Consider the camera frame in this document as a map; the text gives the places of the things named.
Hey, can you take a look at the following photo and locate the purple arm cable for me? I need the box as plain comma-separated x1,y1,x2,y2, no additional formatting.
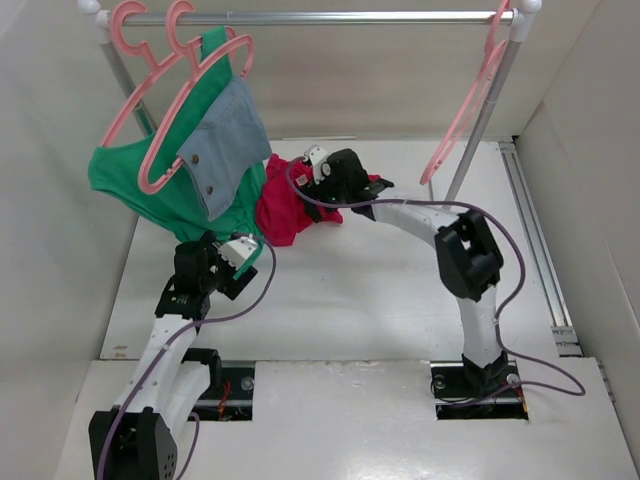
93,232,279,480
285,155,587,406

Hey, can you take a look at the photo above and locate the pink hanger far left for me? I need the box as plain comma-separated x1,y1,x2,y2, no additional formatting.
100,1,201,147

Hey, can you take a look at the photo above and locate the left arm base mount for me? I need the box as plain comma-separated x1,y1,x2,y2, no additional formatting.
191,361,256,422

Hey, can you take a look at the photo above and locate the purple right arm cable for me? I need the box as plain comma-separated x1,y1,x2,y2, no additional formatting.
285,155,587,406

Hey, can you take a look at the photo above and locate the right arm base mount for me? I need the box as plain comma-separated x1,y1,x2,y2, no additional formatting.
430,361,529,421

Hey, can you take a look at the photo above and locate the pink empty hanger right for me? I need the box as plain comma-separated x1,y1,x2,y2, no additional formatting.
419,0,511,185

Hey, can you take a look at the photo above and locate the blue denim garment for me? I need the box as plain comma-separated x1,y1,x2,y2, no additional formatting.
177,76,272,221

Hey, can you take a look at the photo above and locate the green t shirt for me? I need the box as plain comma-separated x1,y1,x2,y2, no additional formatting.
86,27,266,279

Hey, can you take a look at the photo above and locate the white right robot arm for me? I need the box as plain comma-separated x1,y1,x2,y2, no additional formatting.
285,147,508,398

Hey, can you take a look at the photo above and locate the red t shirt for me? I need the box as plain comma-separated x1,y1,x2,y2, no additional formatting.
256,154,394,247

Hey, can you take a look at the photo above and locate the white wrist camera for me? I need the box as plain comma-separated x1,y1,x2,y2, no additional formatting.
218,236,259,274
304,145,331,184

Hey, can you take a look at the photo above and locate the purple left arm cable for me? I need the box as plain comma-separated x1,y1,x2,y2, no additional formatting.
93,232,279,480

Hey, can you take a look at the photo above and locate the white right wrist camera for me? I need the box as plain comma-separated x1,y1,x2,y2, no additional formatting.
304,145,331,184

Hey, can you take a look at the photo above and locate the pink hanger with clothes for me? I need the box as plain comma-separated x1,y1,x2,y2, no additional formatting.
138,1,255,195

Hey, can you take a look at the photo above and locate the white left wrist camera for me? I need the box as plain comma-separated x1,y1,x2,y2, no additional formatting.
218,236,259,274

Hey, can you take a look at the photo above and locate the metal clothes rack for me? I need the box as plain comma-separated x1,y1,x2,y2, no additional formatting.
77,1,542,203

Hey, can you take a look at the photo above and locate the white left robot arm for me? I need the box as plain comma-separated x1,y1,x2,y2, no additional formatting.
88,231,264,479

